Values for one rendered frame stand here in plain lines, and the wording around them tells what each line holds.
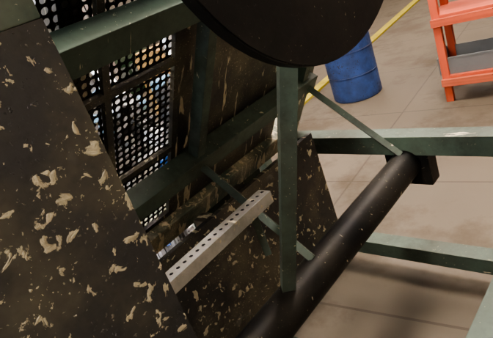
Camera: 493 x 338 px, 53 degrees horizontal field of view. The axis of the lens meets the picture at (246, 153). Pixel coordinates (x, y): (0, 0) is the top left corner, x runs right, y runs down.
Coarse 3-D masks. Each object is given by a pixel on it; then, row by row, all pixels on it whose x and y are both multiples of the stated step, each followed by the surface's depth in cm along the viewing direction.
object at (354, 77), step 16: (368, 32) 490; (368, 48) 488; (336, 64) 492; (352, 64) 486; (368, 64) 490; (336, 80) 501; (352, 80) 493; (368, 80) 494; (336, 96) 515; (352, 96) 500; (368, 96) 499
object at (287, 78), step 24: (288, 72) 111; (288, 96) 114; (288, 120) 118; (288, 144) 122; (384, 144) 213; (288, 168) 126; (288, 192) 131; (264, 216) 170; (288, 216) 136; (264, 240) 154; (288, 240) 141; (288, 264) 147; (288, 288) 153
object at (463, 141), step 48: (336, 144) 235; (432, 144) 203; (480, 144) 190; (240, 192) 205; (384, 192) 192; (192, 240) 185; (240, 240) 204; (336, 240) 171; (384, 240) 251; (432, 240) 238; (192, 288) 185; (240, 288) 204; (240, 336) 143; (288, 336) 146; (480, 336) 108
